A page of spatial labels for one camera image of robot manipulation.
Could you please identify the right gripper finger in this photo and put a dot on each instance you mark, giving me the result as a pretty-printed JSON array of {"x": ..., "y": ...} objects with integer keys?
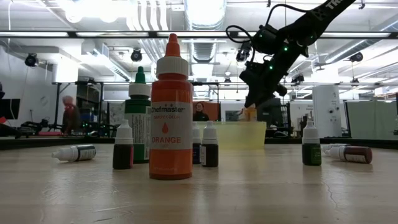
[
  {"x": 253, "y": 96},
  {"x": 265, "y": 96}
]

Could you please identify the large yellow food coloring bottle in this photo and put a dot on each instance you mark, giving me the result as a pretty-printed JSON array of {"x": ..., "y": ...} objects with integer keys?
[{"x": 250, "y": 114}]

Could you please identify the small white-capped dropper bottle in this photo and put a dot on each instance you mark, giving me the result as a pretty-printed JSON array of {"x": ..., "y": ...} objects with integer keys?
[{"x": 334, "y": 146}]

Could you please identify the small white black-label dropper bottle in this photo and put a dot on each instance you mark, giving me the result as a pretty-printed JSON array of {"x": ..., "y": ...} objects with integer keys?
[{"x": 74, "y": 153}]

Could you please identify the background black robot arm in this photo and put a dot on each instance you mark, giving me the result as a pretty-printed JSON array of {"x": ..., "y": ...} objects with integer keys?
[{"x": 34, "y": 127}]

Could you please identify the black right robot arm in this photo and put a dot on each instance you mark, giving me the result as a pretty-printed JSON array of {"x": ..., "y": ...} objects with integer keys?
[{"x": 317, "y": 15}]

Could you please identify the large orange food coloring bottle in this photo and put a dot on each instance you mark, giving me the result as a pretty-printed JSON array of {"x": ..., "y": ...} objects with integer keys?
[{"x": 171, "y": 124}]

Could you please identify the large green food coloring bottle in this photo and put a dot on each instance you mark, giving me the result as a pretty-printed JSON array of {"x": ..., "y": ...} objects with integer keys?
[{"x": 138, "y": 109}]

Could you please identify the black computer monitor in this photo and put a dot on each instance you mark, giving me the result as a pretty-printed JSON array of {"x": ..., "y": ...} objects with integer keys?
[{"x": 273, "y": 113}]

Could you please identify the small dark screen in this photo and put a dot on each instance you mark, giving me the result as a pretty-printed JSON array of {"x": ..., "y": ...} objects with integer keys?
[{"x": 233, "y": 115}]

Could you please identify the yellow translucent plastic tray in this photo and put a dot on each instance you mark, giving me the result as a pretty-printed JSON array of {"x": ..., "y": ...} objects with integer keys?
[{"x": 239, "y": 135}]

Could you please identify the white cylindrical column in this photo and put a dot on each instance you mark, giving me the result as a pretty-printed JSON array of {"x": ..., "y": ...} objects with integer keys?
[{"x": 326, "y": 110}]

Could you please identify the small black dropper bottle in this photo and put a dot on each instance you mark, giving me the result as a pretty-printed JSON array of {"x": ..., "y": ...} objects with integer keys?
[{"x": 210, "y": 155}]

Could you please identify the small green dropper bottle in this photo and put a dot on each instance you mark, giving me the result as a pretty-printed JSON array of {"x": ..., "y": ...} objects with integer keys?
[{"x": 311, "y": 154}]

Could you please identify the small blue dropper bottle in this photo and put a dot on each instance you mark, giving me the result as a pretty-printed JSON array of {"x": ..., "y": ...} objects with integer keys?
[{"x": 196, "y": 154}]

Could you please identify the small brown dropper bottle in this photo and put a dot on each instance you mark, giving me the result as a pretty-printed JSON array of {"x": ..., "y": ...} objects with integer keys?
[{"x": 354, "y": 154}]

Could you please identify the pale green partition screen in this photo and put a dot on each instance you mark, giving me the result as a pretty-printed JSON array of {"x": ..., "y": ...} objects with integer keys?
[{"x": 370, "y": 119}]

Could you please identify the small dark red dropper bottle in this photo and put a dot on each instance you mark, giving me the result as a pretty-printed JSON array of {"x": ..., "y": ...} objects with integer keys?
[{"x": 122, "y": 155}]

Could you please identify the black ceiling-mounted camera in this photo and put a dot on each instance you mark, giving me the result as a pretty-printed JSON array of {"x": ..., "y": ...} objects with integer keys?
[
  {"x": 136, "y": 55},
  {"x": 242, "y": 56},
  {"x": 356, "y": 57},
  {"x": 31, "y": 59},
  {"x": 298, "y": 78}
]

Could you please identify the orange wall panel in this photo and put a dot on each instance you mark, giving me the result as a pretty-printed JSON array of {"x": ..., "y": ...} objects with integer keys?
[{"x": 214, "y": 109}]

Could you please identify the silver ceiling ventilation duct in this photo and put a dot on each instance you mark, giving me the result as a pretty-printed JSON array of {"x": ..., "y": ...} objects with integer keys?
[{"x": 205, "y": 15}]

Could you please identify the black overhead frame beam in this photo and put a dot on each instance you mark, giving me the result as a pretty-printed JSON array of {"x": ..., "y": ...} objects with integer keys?
[{"x": 72, "y": 34}]

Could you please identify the black metal gantry frame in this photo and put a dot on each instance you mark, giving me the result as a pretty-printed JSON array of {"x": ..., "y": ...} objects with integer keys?
[{"x": 57, "y": 105}]

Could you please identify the black aluminium table frame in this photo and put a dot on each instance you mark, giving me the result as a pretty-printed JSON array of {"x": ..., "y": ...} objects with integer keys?
[{"x": 46, "y": 143}]

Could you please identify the black wall monitor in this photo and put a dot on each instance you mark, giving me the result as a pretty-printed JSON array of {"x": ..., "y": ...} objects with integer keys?
[{"x": 9, "y": 109}]

